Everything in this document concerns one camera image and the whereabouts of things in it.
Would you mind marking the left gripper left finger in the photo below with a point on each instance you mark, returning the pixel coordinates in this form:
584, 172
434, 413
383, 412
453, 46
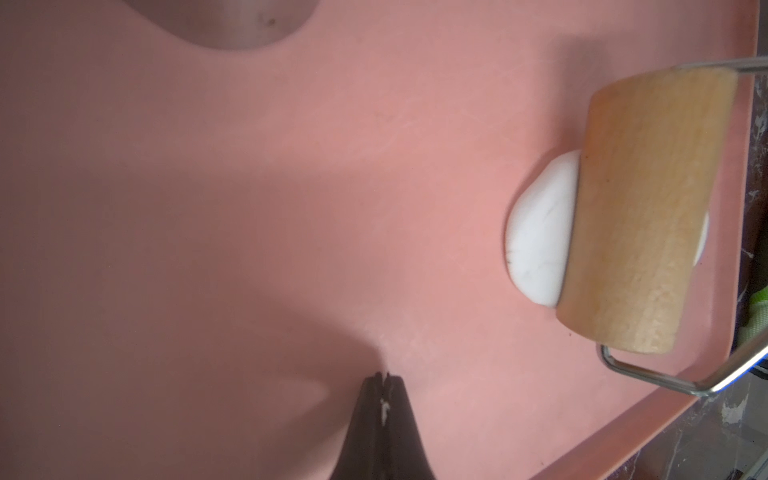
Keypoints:
361, 455

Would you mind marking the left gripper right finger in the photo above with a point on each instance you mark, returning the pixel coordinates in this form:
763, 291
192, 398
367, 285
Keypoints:
403, 454

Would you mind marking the white dough piece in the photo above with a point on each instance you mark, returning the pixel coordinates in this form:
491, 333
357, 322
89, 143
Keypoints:
539, 228

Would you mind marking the wooden dough roller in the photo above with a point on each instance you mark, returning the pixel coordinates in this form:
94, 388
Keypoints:
651, 150

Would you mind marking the metal ring cutter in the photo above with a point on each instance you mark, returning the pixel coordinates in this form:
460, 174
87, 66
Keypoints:
227, 24

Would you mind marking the pink rectangular tray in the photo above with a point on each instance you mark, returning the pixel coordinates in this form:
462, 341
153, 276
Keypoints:
205, 252

